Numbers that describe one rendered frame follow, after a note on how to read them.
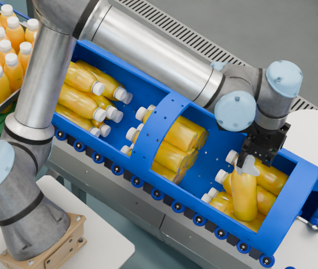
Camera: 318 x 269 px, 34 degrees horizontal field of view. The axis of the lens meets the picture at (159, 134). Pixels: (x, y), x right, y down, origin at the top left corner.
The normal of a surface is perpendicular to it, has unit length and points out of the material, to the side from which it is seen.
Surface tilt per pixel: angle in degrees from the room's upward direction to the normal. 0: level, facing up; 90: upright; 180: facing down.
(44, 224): 29
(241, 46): 0
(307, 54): 0
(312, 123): 0
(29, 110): 63
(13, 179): 46
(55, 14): 81
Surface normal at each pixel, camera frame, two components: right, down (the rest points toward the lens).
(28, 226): 0.15, -0.04
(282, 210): -0.28, -0.04
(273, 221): -0.38, 0.15
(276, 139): -0.54, 0.63
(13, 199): 0.39, 0.16
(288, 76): 0.08, -0.61
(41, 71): -0.14, 0.42
